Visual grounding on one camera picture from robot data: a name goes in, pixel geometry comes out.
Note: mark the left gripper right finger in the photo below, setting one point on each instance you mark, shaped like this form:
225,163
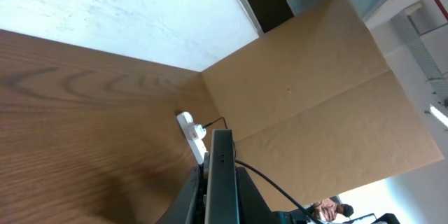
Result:
252,207

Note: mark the person in background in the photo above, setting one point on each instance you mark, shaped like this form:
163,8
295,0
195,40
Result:
329,209

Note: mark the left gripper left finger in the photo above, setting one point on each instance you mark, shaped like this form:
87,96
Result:
189,205

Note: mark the white power strip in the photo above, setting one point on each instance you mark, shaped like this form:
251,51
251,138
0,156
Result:
194,134

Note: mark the brown cardboard panel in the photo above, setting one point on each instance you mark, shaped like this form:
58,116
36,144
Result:
314,106

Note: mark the Galaxy S25 Ultra smartphone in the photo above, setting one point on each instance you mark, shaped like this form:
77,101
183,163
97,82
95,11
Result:
221,198

